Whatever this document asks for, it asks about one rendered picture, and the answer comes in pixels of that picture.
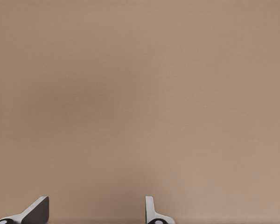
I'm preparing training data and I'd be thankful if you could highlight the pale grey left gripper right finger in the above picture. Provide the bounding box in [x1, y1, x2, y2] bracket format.
[145, 196, 175, 224]

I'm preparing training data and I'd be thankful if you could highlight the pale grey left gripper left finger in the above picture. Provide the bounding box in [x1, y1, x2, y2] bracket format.
[0, 196, 50, 224]

